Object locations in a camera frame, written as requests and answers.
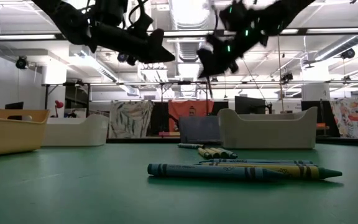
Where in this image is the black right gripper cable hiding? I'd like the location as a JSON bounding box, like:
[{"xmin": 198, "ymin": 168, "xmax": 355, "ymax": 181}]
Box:
[{"xmin": 211, "ymin": 0, "xmax": 229, "ymax": 35}]

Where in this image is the orange cloth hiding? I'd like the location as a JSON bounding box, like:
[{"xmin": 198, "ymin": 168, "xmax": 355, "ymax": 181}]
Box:
[{"xmin": 167, "ymin": 99, "xmax": 214, "ymax": 133}]

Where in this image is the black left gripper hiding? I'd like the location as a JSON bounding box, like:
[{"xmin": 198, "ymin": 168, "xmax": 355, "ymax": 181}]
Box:
[{"xmin": 87, "ymin": 23, "xmax": 176, "ymax": 67}]

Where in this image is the white plastic bin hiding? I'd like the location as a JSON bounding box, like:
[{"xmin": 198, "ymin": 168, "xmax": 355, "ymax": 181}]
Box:
[{"xmin": 40, "ymin": 113, "xmax": 110, "ymax": 147}]

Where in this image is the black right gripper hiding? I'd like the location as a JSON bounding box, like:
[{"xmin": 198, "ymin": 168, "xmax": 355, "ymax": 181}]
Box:
[{"xmin": 196, "ymin": 1, "xmax": 269, "ymax": 78}]

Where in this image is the yellow plastic bin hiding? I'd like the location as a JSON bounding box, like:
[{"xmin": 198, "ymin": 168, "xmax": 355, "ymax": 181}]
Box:
[{"xmin": 0, "ymin": 108, "xmax": 50, "ymax": 158}]

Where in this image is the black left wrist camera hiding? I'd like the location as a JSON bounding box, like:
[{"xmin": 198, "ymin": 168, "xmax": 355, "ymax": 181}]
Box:
[{"xmin": 95, "ymin": 0, "xmax": 129, "ymax": 27}]

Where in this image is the dark grey plastic bin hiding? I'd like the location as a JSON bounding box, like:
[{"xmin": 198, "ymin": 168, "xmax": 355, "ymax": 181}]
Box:
[{"xmin": 178, "ymin": 115, "xmax": 221, "ymax": 145}]

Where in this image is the black monitor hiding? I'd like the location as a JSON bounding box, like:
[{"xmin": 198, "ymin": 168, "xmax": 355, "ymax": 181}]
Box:
[{"xmin": 234, "ymin": 95, "xmax": 269, "ymax": 115}]

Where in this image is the pale grey plastic bin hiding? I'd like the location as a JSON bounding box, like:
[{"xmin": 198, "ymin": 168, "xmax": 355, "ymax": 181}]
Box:
[{"xmin": 218, "ymin": 107, "xmax": 318, "ymax": 149}]

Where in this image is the green table mat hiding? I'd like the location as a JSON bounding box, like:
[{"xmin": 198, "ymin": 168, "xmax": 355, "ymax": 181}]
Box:
[{"xmin": 0, "ymin": 141, "xmax": 358, "ymax": 224}]

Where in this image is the red desk lamp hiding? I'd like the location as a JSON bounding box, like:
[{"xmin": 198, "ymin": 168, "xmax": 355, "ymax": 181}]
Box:
[{"xmin": 53, "ymin": 100, "xmax": 65, "ymax": 118}]

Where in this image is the leaf print cloth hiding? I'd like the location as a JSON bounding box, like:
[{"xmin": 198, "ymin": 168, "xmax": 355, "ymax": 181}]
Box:
[{"xmin": 109, "ymin": 100, "xmax": 155, "ymax": 139}]

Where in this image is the ceiling strip light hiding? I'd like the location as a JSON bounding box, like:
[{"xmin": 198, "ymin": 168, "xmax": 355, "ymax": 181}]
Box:
[
  {"xmin": 0, "ymin": 34, "xmax": 57, "ymax": 40},
  {"xmin": 306, "ymin": 27, "xmax": 358, "ymax": 34},
  {"xmin": 163, "ymin": 30, "xmax": 216, "ymax": 37}
]

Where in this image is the silver ventilation duct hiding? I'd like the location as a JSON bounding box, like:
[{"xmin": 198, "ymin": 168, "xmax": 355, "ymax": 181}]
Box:
[{"xmin": 168, "ymin": 0, "xmax": 213, "ymax": 63}]

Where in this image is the colourful floral cloth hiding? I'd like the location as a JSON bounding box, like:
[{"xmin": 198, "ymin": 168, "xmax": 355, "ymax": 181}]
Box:
[{"xmin": 329, "ymin": 98, "xmax": 358, "ymax": 140}]

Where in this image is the white column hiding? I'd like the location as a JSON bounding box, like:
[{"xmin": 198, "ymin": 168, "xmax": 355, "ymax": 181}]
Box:
[{"xmin": 301, "ymin": 83, "xmax": 331, "ymax": 102}]

